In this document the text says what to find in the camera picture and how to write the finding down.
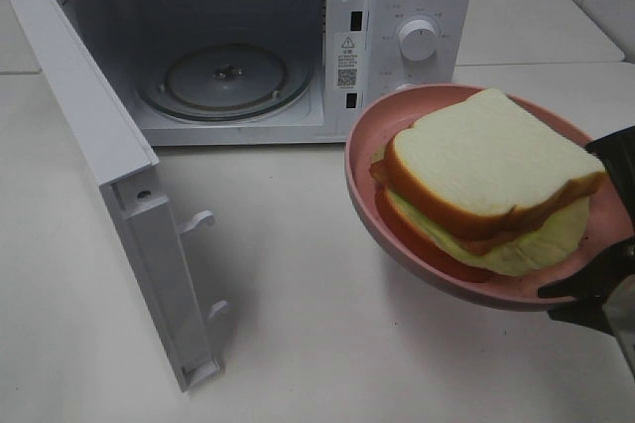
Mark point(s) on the white microwave knob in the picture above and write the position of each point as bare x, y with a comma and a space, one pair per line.
418, 39
403, 86

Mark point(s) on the toy sandwich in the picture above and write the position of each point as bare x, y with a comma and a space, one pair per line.
485, 187

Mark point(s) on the pink plate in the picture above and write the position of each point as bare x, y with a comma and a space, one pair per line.
608, 222

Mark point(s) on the warning label sticker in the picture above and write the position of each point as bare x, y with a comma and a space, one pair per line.
349, 56

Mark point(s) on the white microwave door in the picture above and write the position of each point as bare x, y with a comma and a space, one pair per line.
123, 165

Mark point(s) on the glass microwave turntable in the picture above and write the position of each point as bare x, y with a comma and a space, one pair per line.
225, 82

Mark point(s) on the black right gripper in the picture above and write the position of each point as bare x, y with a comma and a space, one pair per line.
592, 285

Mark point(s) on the white microwave oven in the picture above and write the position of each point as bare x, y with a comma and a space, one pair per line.
126, 37

